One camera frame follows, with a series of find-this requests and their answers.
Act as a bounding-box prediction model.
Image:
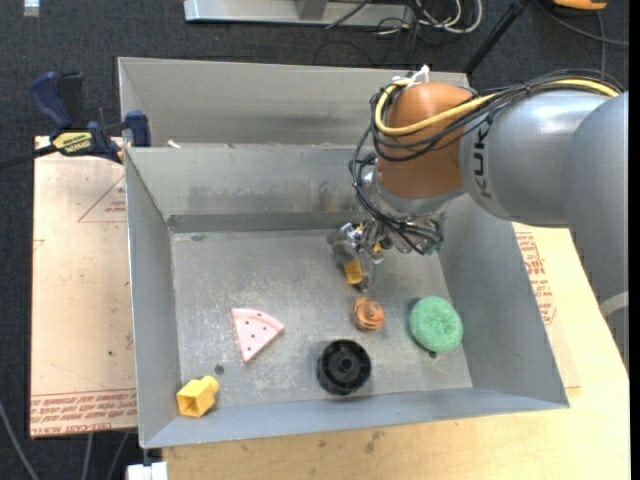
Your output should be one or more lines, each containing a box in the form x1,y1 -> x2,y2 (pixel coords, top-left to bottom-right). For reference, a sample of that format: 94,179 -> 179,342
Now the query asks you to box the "brown cardboard board red print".
29,135 -> 584,439

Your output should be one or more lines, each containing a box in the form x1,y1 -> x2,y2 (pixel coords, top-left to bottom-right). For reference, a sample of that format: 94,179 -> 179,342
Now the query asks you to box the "orange striped toy animal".
351,295 -> 387,333

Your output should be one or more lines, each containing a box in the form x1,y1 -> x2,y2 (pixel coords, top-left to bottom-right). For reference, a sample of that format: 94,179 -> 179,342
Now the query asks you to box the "grey metal bin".
117,56 -> 570,449

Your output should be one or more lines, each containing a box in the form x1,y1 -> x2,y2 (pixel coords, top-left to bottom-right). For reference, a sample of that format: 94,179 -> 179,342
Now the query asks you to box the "green round scouring sponge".
408,295 -> 465,354

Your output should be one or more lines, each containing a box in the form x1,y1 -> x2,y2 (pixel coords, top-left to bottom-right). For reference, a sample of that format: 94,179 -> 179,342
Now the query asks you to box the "black round plastic spool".
315,338 -> 373,397

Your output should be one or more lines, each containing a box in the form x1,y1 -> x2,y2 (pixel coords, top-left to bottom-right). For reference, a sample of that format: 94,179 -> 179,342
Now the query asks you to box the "pink wedge toy slice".
230,307 -> 286,365

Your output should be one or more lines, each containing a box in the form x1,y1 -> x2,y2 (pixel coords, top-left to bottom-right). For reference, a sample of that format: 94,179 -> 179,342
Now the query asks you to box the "yellow square block with peg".
175,374 -> 221,419

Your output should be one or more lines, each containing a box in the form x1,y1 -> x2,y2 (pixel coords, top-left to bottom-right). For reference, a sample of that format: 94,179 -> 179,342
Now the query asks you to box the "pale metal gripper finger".
327,231 -> 355,272
359,253 -> 385,292

